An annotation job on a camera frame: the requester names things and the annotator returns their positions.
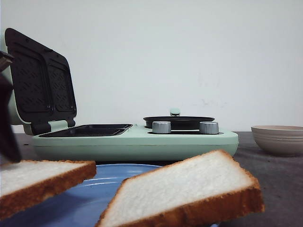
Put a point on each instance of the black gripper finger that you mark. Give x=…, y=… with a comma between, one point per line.
x=8, y=144

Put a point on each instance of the white bread slice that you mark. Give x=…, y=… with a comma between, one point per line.
x=30, y=182
x=197, y=191

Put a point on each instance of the mint green sandwich maker lid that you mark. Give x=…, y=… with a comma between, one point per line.
x=43, y=93

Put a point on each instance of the beige ribbed bowl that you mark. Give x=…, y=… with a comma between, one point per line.
x=279, y=140

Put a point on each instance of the mint green breakfast maker base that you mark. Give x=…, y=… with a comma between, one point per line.
x=137, y=143

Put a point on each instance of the blue round plate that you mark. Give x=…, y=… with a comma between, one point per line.
x=81, y=205

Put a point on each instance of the left silver control knob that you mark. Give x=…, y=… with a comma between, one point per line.
x=161, y=127

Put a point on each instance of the silver control knob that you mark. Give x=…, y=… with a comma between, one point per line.
x=209, y=128
x=161, y=127

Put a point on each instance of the black round frying pan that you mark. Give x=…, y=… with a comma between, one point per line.
x=177, y=121

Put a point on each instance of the right silver control knob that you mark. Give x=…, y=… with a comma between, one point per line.
x=209, y=128

